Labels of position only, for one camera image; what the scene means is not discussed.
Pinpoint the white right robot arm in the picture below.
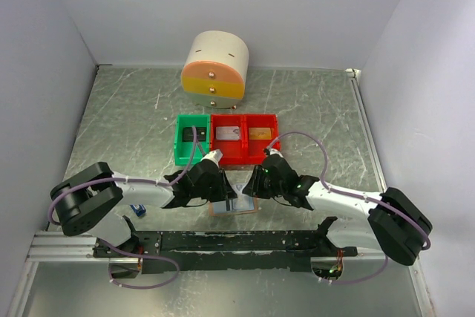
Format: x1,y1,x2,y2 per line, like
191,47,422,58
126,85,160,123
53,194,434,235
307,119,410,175
243,154,433,266

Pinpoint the card with magnetic stripe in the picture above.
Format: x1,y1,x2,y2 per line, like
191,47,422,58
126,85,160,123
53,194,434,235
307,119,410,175
215,126,241,141

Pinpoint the middle red plastic bin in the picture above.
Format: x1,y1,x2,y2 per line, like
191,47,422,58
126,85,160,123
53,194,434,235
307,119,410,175
210,114,245,166

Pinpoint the right red plastic bin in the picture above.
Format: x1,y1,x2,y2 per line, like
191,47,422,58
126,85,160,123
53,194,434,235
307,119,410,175
243,114,279,165

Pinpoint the blue black lighter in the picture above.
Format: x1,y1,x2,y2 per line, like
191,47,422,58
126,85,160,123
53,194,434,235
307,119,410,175
130,204,146,218

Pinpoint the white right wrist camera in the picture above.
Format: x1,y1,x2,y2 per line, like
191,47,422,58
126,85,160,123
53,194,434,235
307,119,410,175
263,148,284,158

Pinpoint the red plastic bin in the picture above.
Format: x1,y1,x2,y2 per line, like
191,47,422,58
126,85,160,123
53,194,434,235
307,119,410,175
243,114,279,165
210,114,245,166

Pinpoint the black credit card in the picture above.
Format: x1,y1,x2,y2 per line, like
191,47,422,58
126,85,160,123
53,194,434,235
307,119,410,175
182,127,208,142

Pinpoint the tan leather card holder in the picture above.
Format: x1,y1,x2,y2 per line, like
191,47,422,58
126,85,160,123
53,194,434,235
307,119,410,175
209,194,259,217

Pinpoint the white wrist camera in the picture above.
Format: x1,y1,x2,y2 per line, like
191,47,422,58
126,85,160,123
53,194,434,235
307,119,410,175
263,148,284,158
203,149,223,166

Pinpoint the green plastic bin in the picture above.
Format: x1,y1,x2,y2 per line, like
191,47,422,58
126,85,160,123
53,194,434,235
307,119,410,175
174,114,211,166

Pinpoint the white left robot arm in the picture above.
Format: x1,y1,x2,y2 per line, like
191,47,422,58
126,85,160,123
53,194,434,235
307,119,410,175
47,159,238,257

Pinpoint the aluminium frame rail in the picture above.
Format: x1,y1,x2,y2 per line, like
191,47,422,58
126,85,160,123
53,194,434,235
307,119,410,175
27,230,420,263

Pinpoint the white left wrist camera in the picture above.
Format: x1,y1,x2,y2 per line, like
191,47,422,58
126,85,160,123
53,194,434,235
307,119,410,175
203,149,223,166

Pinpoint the gold credit card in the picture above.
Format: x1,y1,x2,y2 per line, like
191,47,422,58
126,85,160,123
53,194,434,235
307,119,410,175
249,127,274,140

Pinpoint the round cream drawer cabinet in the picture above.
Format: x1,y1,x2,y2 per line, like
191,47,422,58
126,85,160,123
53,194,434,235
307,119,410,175
181,30,249,109

